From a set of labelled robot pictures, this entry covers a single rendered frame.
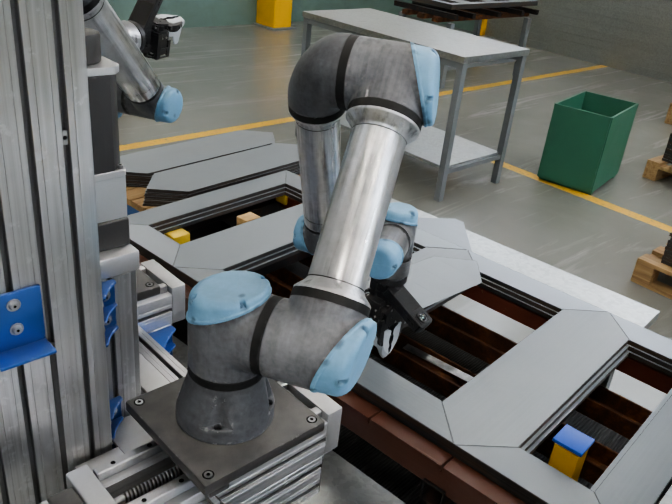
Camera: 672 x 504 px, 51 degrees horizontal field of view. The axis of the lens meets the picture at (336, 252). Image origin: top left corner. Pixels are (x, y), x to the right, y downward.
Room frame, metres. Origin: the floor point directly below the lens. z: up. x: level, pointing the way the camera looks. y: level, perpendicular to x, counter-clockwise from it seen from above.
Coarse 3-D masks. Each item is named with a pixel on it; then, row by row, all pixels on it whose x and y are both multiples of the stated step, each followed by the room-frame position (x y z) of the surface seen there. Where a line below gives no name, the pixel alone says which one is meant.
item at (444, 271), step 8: (416, 264) 1.77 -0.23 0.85; (424, 264) 1.77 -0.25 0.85; (432, 264) 1.78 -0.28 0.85; (440, 264) 1.78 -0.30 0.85; (432, 272) 1.73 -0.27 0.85; (440, 272) 1.73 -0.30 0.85; (448, 272) 1.74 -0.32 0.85; (456, 272) 1.75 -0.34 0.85; (448, 280) 1.69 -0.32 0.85; (456, 280) 1.70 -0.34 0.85; (464, 280) 1.70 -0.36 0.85; (472, 280) 1.71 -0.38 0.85; (464, 288) 1.66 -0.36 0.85
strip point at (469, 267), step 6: (438, 258) 1.82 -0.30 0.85; (444, 258) 1.82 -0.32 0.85; (450, 258) 1.83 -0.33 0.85; (450, 264) 1.79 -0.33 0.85; (456, 264) 1.79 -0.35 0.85; (462, 264) 1.80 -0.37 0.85; (468, 264) 1.80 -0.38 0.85; (474, 264) 1.80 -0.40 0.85; (462, 270) 1.76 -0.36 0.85; (468, 270) 1.76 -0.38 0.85; (474, 270) 1.77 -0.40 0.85; (474, 276) 1.73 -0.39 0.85; (480, 276) 1.74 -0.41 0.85
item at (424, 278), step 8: (416, 272) 1.72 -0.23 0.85; (424, 272) 1.72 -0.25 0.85; (416, 280) 1.67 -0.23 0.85; (424, 280) 1.68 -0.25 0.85; (432, 280) 1.68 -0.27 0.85; (440, 280) 1.69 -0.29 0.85; (432, 288) 1.64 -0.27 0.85; (440, 288) 1.64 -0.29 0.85; (448, 288) 1.65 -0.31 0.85; (456, 288) 1.65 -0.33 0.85; (440, 296) 1.60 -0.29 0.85; (448, 296) 1.61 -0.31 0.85
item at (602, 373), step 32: (256, 192) 2.16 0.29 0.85; (288, 192) 2.24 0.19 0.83; (160, 224) 1.86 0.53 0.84; (192, 224) 1.94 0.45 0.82; (256, 256) 1.71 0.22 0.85; (288, 256) 1.79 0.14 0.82; (416, 256) 1.82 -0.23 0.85; (448, 256) 1.84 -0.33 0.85; (512, 288) 1.70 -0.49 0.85; (640, 352) 1.46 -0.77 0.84; (448, 448) 1.05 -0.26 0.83
